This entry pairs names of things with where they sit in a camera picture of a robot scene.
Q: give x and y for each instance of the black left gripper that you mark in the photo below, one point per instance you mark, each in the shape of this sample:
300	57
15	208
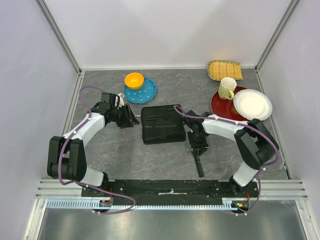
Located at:
126	123

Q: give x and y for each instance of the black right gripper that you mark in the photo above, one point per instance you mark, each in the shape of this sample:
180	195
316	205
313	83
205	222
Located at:
203	146

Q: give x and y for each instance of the black straight comb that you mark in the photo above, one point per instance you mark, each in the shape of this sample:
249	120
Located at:
199	166

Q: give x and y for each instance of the black zippered tool case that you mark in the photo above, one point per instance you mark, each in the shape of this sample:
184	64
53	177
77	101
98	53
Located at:
162	124

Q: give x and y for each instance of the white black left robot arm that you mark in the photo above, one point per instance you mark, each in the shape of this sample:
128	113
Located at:
66	154

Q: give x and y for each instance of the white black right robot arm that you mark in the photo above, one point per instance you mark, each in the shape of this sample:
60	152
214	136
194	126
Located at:
254	142

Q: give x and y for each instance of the blue polka dot plate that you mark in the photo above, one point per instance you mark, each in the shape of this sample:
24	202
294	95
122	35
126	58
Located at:
142	95

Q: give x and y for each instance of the orange bowl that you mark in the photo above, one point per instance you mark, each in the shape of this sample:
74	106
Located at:
134	80

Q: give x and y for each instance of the red round plate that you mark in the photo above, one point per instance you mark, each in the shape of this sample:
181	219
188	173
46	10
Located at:
225	108

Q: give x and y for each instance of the white paper plate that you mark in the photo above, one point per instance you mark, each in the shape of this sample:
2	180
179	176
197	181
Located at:
252	104

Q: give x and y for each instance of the pale green mug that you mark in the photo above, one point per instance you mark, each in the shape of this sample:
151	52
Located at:
226	88

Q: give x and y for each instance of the woven bamboo tray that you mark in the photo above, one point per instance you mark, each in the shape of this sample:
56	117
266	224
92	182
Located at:
219	69

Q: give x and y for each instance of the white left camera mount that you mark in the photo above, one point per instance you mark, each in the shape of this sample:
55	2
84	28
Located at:
119	101

